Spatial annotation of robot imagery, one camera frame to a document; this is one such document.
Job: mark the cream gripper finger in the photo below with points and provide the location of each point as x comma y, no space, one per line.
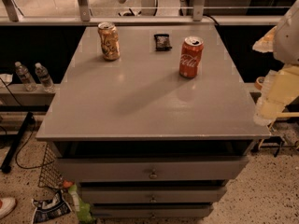
265,44
279,90

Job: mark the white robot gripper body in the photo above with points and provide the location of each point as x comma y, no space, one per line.
287,38

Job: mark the red coke can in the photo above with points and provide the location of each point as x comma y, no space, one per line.
191,54

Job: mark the orange patterned drink can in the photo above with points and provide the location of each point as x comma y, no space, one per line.
109,40

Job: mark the roll of tan tape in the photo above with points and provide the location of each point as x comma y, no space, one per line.
259,83

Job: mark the black snack packet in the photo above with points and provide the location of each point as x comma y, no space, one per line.
162,42

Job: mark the top grey drawer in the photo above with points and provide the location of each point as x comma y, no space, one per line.
125,170

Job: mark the grey drawer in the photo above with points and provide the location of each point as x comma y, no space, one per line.
125,170
152,211
152,194

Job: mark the grey drawer cabinet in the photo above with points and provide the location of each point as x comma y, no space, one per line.
141,107

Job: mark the middle grey drawer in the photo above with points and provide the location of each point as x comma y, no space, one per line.
152,194

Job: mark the bottom grey drawer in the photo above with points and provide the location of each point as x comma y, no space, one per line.
152,211

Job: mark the right clear water bottle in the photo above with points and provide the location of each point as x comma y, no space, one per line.
44,78

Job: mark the clear water bottle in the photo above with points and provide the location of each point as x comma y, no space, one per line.
25,76
44,78

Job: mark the green plastic bottle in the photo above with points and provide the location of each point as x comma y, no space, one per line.
83,210

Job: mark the left clear water bottle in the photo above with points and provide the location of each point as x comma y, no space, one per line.
25,76

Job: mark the crumpled dark chip bag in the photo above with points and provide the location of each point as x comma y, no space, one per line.
46,210

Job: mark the grey metal railing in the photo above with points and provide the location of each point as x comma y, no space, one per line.
37,11

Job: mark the grey side shelf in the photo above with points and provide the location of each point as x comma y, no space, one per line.
16,94

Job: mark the black metal bar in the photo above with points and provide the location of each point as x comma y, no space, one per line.
5,166

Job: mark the white red shoe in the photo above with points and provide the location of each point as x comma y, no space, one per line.
7,205

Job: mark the yellow metal frame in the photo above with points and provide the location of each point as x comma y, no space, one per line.
286,115

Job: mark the wire mesh basket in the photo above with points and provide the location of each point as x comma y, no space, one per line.
49,177

